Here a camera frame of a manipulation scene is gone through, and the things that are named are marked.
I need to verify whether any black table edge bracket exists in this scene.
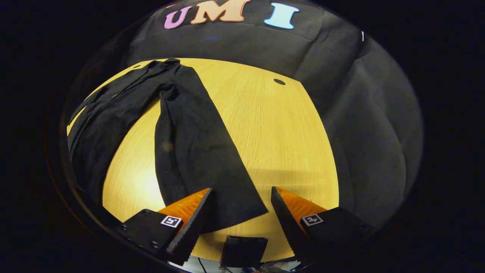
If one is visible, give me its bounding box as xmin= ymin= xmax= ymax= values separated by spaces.
xmin=220 ymin=235 xmax=269 ymax=268

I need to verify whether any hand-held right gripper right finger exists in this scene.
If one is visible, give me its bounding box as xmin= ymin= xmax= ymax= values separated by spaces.
xmin=271 ymin=186 xmax=374 ymax=262

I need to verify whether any black button shirt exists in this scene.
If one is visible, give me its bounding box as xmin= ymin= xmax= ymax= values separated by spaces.
xmin=67 ymin=58 xmax=269 ymax=234

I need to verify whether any black backdrop cloth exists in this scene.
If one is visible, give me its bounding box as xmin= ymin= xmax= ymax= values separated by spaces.
xmin=63 ymin=0 xmax=424 ymax=232

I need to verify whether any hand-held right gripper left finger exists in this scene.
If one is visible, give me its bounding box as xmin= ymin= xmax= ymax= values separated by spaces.
xmin=116 ymin=188 xmax=213 ymax=266

